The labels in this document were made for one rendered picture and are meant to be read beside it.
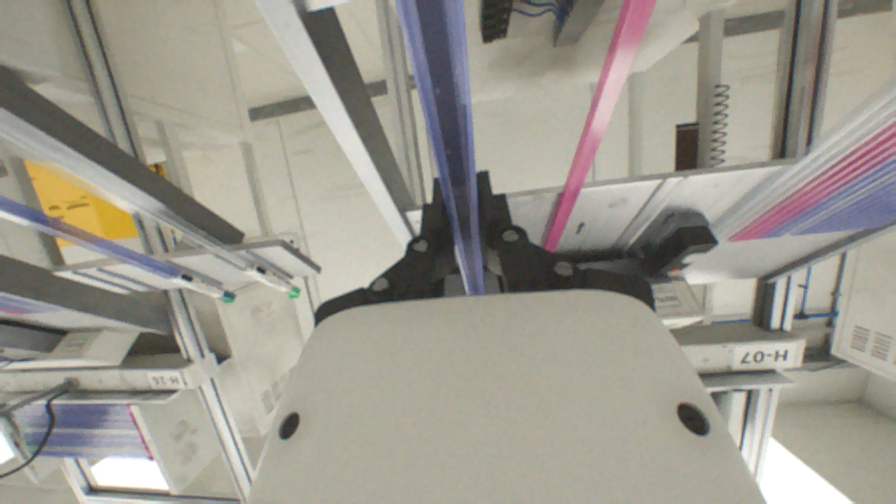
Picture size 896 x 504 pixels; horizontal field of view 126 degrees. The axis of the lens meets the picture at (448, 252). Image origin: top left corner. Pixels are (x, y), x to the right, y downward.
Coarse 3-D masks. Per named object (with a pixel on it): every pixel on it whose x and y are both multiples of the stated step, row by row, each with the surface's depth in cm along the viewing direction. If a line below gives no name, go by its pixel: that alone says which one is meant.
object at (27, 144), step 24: (0, 120) 13; (0, 144) 13; (24, 144) 13; (48, 144) 14; (48, 168) 15; (72, 168) 15; (96, 192) 17; (120, 192) 17; (144, 216) 19; (168, 216) 20; (192, 240) 22; (216, 240) 24; (240, 264) 26
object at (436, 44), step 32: (416, 0) 5; (448, 0) 5; (416, 32) 5; (448, 32) 5; (416, 64) 6; (448, 64) 6; (448, 96) 6; (448, 128) 7; (448, 160) 8; (448, 192) 9; (480, 256) 14; (480, 288) 18
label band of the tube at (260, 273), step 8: (256, 264) 28; (248, 272) 28; (256, 272) 28; (264, 272) 29; (272, 272) 30; (264, 280) 30; (272, 280) 30; (280, 280) 31; (280, 288) 32; (288, 288) 32
